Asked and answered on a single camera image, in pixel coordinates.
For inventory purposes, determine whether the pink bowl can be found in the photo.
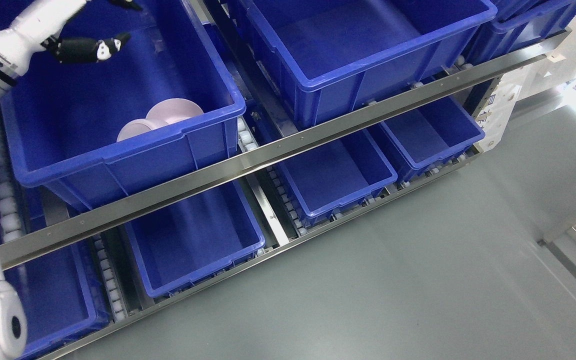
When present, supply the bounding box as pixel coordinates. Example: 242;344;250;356
144;98;205;130
116;118;158;142

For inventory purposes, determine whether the white sign with blue characters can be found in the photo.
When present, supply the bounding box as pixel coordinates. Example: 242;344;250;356
474;82;523;153

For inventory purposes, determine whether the blue bin upper right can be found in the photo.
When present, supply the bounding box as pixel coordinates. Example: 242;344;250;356
461;0;576;65

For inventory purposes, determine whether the steel shelf rack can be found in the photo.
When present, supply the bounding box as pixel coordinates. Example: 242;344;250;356
0;0;571;360

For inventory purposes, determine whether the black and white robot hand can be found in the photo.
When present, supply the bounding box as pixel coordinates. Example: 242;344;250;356
0;0;131;69

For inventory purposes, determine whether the blue bin upper middle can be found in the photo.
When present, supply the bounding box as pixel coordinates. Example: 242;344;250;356
226;0;498;129

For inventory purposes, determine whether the blue bin lower right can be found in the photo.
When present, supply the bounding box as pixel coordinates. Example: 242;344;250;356
367;96;485;183

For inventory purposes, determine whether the blue bin lower far left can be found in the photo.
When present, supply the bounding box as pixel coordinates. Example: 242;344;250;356
4;240;111;360

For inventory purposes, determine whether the blue bin lower middle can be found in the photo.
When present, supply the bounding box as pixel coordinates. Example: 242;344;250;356
272;129;398;229

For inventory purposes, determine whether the blue storage bin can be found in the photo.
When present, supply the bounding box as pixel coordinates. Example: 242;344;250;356
0;0;246;212

